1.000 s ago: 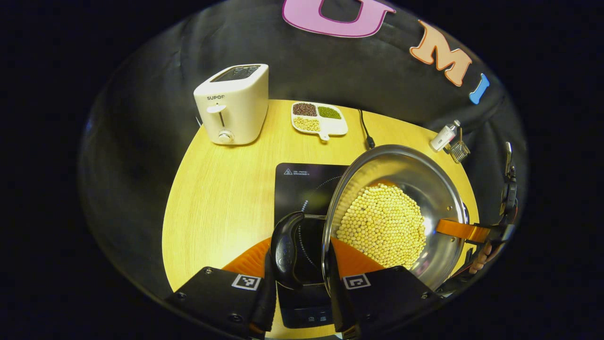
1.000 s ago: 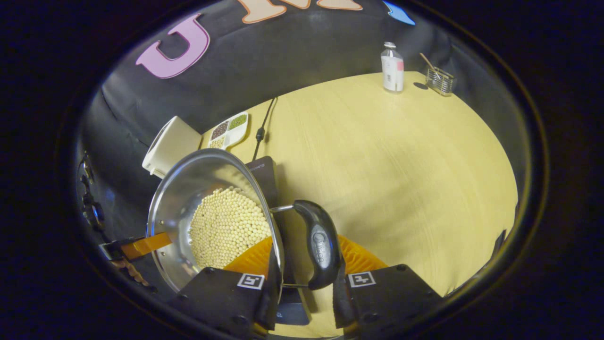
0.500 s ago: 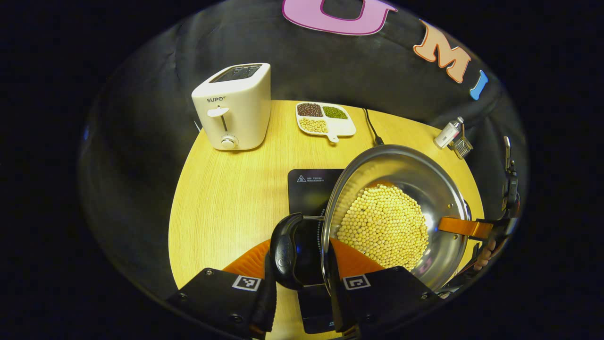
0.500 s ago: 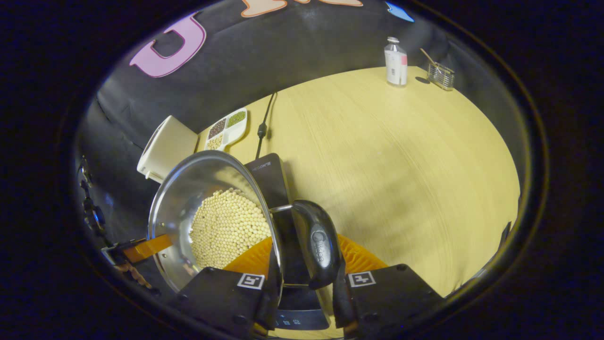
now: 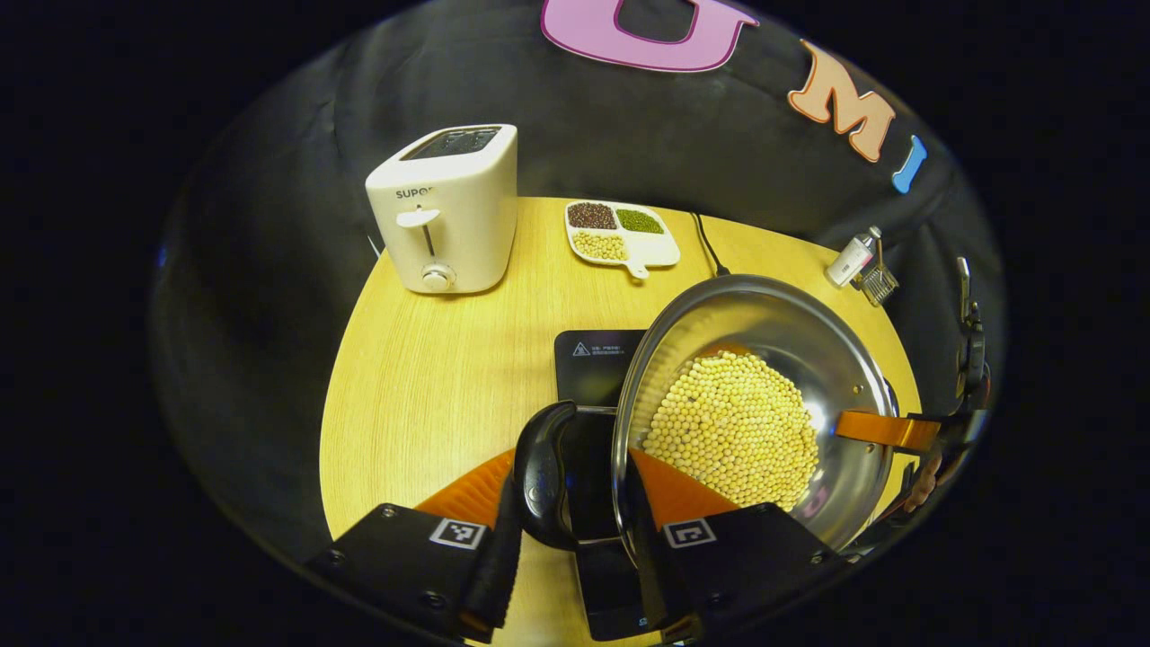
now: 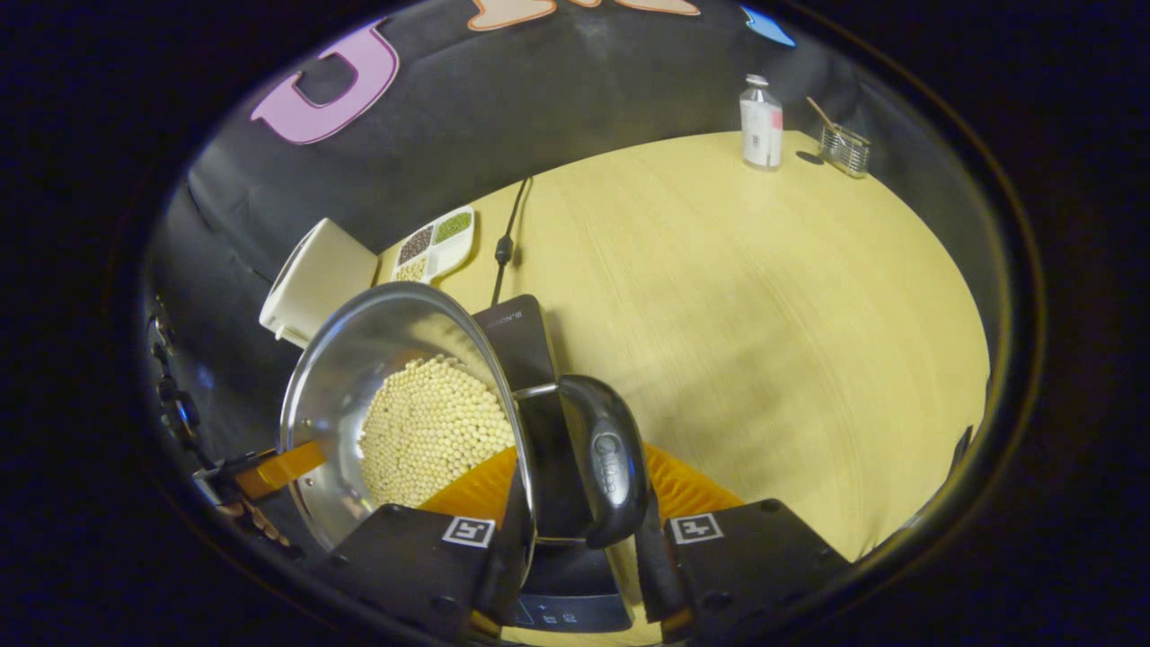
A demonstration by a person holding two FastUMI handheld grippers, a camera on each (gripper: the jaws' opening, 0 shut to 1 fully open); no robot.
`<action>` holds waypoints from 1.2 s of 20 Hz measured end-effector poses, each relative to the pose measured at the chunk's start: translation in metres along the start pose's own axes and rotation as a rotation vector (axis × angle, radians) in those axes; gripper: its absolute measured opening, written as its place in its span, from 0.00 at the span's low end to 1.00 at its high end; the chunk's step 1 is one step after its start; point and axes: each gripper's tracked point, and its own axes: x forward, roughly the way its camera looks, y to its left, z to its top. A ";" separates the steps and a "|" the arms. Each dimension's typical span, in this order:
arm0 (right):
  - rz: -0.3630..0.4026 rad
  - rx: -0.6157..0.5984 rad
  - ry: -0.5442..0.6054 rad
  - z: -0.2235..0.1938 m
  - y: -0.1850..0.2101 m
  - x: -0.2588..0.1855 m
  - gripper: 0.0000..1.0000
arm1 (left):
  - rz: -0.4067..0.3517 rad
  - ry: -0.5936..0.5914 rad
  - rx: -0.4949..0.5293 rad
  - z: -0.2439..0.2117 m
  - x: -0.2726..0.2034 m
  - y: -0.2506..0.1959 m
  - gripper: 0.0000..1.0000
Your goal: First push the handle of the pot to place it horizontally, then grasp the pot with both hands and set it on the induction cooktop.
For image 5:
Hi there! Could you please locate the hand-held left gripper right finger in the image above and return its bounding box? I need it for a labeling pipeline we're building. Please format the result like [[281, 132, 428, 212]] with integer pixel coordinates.
[[620, 447, 843, 644]]

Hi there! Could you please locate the white toaster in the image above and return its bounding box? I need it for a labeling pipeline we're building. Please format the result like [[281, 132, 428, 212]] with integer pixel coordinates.
[[364, 123, 520, 297]]

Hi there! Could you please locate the small pile of pale soybeans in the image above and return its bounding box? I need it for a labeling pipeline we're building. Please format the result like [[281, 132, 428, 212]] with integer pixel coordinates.
[[571, 230, 630, 263]]

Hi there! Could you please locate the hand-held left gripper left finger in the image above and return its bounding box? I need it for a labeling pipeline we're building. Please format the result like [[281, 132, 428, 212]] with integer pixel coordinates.
[[304, 447, 525, 644]]

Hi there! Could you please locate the white divided dish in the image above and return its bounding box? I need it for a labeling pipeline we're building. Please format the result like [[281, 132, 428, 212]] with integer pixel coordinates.
[[563, 199, 682, 280]]

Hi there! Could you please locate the stainless steel pot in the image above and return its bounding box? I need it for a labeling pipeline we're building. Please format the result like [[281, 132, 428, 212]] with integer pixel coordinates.
[[513, 273, 901, 578]]

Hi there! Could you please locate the small ribbed glass jar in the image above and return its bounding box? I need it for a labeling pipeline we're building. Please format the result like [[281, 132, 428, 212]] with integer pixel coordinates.
[[851, 261, 900, 309]]

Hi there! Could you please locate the black induction cooktop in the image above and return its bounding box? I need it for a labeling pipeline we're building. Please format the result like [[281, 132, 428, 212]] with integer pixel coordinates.
[[553, 328, 659, 644]]

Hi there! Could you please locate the large pile of yellow soybeans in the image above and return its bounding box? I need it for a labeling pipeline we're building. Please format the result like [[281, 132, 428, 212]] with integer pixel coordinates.
[[641, 350, 821, 514]]

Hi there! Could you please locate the small white plastic bottle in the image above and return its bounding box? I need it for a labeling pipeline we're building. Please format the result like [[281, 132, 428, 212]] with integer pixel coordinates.
[[824, 226, 884, 289]]

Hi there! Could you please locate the black power cable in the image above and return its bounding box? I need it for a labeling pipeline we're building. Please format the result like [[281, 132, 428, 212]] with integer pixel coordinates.
[[689, 212, 731, 278]]

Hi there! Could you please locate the pile of dark red beans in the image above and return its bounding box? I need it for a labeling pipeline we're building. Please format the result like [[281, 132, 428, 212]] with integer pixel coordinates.
[[567, 201, 619, 231]]

